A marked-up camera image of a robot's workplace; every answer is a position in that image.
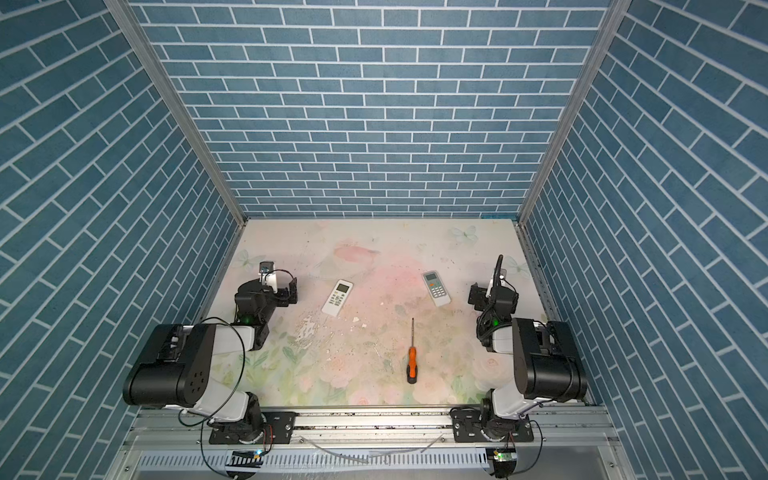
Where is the orange black screwdriver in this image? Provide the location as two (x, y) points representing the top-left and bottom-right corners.
(406, 318), (418, 384)

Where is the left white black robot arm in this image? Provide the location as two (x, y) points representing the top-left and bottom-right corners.
(122, 264), (298, 444)

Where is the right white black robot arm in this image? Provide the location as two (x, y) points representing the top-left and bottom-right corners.
(468, 282), (588, 437)

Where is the grey white remote control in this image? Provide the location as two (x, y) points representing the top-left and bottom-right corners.
(422, 271), (451, 307)

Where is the right controller board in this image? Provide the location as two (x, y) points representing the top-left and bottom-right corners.
(485, 447), (518, 479)

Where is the controller board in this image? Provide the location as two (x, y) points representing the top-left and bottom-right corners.
(225, 450), (264, 480)
(485, 447), (518, 479)

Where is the left controller board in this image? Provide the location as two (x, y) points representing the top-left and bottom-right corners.
(225, 450), (264, 480)

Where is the white vented strip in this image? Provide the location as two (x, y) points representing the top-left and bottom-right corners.
(137, 448), (488, 473)

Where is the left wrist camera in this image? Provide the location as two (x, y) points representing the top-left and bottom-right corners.
(259, 261), (278, 293)

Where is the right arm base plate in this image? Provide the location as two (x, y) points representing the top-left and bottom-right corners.
(449, 406), (534, 443)

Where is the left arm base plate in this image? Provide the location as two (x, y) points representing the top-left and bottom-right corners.
(209, 411), (297, 446)

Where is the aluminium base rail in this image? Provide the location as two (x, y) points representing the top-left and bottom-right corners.
(125, 403), (620, 455)

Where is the grey loose wire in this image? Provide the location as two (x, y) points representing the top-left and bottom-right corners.
(298, 433), (445, 464)

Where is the left aluminium corner post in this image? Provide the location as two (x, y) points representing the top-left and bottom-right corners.
(104, 0), (247, 228)

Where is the aluminium corner post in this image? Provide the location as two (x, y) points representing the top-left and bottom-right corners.
(104, 0), (247, 228)
(518, 0), (631, 227)

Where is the right aluminium corner post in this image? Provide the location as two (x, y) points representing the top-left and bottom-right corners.
(518, 0), (631, 227)

